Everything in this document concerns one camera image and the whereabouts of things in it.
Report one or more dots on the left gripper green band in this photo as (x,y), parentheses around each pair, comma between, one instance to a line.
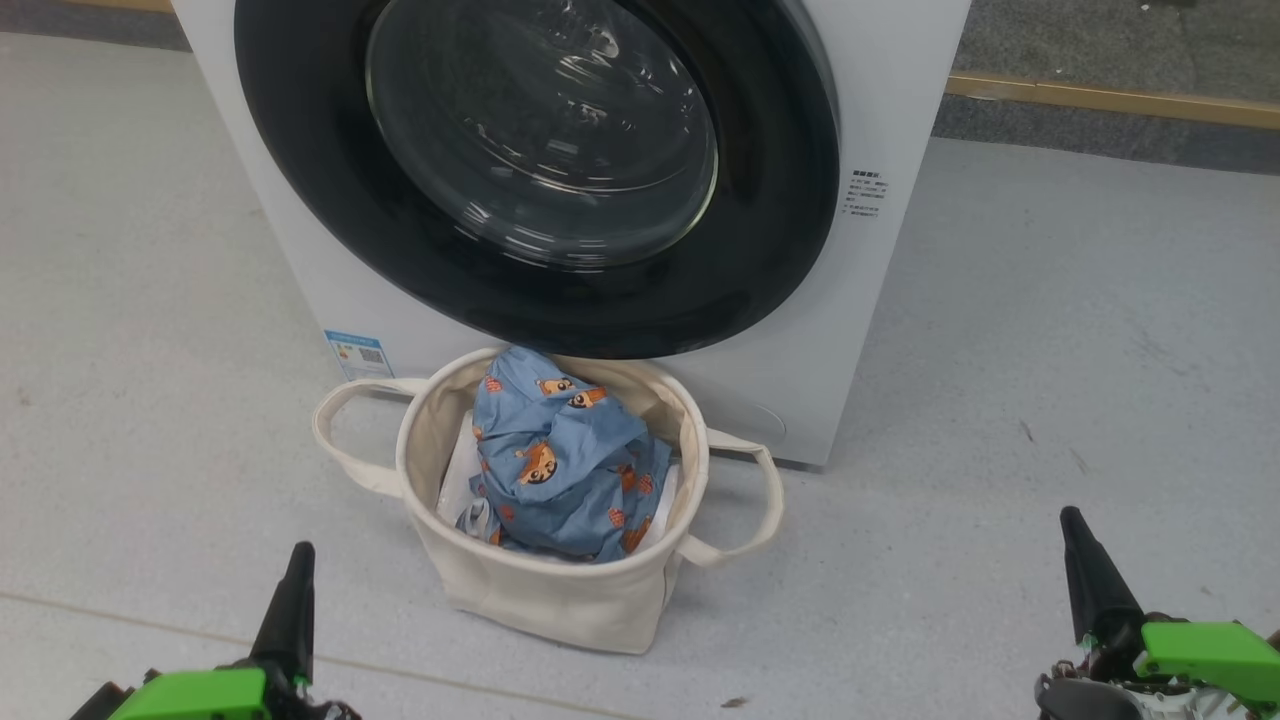
(190,698)

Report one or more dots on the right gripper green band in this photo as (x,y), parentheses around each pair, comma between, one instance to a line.
(1200,660)

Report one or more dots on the blue patterned garment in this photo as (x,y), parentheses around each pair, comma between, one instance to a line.
(570,470)

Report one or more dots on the black round glass washer door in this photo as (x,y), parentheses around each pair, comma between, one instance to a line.
(320,210)

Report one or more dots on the white sheet basket liner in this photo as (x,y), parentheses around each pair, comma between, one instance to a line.
(452,490)

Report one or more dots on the cream canvas laundry basket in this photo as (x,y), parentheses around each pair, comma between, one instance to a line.
(540,610)

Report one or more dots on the white front-load washing machine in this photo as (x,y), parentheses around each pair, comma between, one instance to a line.
(880,320)

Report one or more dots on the blue energy label sticker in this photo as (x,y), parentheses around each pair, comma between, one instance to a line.
(358,355)

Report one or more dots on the round drain filter cover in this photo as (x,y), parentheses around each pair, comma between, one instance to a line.
(768,420)

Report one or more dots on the black printed text label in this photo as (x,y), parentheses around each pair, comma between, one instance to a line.
(866,193)

